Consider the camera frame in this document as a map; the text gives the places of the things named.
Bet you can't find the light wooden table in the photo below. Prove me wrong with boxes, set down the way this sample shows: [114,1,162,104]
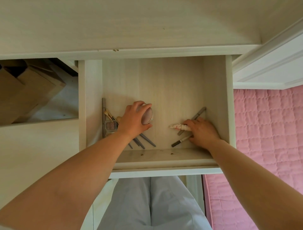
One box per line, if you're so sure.
[0,0,263,61]

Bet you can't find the brown cardboard box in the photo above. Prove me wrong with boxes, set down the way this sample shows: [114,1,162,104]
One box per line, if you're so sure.
[0,59,67,126]

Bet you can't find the white grey eyeliner pen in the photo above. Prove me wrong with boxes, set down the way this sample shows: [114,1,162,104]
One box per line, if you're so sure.
[171,135,193,148]

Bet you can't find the person's right hand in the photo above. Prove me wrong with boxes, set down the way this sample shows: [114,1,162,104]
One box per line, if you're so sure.
[183,117,222,152]

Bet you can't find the white wardrobe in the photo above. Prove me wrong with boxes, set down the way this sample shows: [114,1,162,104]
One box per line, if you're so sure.
[232,19,303,90]

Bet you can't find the white bed drawer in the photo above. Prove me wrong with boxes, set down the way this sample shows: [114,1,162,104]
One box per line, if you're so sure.
[186,175,205,214]

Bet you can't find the person's left hand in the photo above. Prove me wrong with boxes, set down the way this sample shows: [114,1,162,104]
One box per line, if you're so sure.
[116,100,153,143]

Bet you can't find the silver round cushion compact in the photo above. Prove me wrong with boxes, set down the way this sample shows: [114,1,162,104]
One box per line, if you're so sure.
[136,103,154,125]

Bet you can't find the person's left forearm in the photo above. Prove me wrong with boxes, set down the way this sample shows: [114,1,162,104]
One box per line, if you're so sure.
[0,132,133,230]

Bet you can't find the light grey trousers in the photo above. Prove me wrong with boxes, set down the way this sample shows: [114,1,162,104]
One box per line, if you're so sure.
[97,176,212,230]

